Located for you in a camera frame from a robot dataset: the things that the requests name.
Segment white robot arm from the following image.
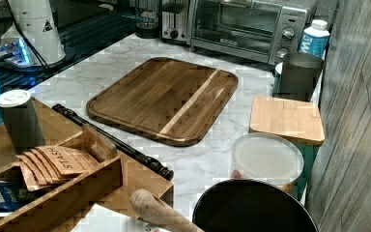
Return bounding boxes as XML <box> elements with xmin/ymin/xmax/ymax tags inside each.
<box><xmin>1</xmin><ymin>0</ymin><xmax>66</xmax><ymax>68</ymax></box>

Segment black round pot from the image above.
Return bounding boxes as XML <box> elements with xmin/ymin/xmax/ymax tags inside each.
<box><xmin>192</xmin><ymin>180</ymin><xmax>319</xmax><ymax>232</ymax></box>

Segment grey metal cup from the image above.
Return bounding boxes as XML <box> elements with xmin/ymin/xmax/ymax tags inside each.
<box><xmin>274</xmin><ymin>52</ymin><xmax>325</xmax><ymax>102</ymax></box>

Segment blue white bottle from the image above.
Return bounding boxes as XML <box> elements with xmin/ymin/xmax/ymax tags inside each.
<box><xmin>299</xmin><ymin>19</ymin><xmax>330</xmax><ymax>58</ymax></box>

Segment clear jar with plastic lid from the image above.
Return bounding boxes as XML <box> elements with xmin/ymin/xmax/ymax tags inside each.
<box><xmin>230</xmin><ymin>132</ymin><xmax>304</xmax><ymax>193</ymax></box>

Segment wooden drawer organizer box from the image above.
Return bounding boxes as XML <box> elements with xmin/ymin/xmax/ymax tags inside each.
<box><xmin>0</xmin><ymin>96</ymin><xmax>175</xmax><ymax>232</ymax></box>

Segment grey shaker with white lid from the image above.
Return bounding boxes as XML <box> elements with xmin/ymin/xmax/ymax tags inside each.
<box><xmin>0</xmin><ymin>90</ymin><xmax>44</xmax><ymax>154</ymax></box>

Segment black silver toaster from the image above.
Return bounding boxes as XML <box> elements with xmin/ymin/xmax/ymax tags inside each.
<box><xmin>160</xmin><ymin>0</ymin><xmax>190</xmax><ymax>43</ymax></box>

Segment green mug with white lid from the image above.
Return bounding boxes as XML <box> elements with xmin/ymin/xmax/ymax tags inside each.
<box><xmin>272</xmin><ymin>63</ymin><xmax>283</xmax><ymax>96</ymax></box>

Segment wooden spoon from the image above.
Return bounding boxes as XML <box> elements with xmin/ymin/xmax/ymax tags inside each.
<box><xmin>130</xmin><ymin>189</ymin><xmax>204</xmax><ymax>232</ymax></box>

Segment blue tea packets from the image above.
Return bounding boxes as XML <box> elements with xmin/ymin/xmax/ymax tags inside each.
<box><xmin>0</xmin><ymin>181</ymin><xmax>30</xmax><ymax>218</ymax></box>

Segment teal canister with wooden lid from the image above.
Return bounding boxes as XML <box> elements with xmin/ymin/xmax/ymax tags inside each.
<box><xmin>249</xmin><ymin>96</ymin><xmax>325</xmax><ymax>203</ymax></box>

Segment wooden cutting board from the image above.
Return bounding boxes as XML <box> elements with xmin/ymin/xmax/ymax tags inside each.
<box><xmin>86</xmin><ymin>57</ymin><xmax>238</xmax><ymax>147</ymax></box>

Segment silver toaster oven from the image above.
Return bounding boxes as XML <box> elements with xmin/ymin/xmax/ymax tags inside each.
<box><xmin>187</xmin><ymin>0</ymin><xmax>319</xmax><ymax>65</ymax></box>

